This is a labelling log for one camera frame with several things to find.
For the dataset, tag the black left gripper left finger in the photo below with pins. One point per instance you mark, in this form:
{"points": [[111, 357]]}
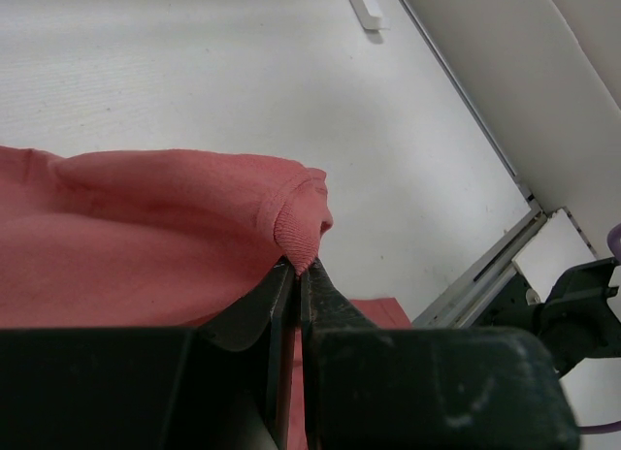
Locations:
{"points": [[222, 385]]}

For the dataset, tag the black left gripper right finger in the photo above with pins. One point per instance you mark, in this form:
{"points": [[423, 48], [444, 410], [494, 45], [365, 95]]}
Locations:
{"points": [[371, 388]]}

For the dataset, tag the red t shirt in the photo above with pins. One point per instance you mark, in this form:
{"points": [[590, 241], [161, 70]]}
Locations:
{"points": [[162, 238]]}

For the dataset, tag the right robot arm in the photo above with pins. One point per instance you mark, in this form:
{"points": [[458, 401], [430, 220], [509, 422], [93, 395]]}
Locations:
{"points": [[576, 321]]}

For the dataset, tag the white clothes rack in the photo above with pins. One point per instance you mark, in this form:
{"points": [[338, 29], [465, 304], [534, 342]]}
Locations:
{"points": [[370, 15]]}

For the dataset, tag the aluminium front rail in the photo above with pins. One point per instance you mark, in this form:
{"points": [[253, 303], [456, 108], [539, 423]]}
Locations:
{"points": [[539, 246]]}

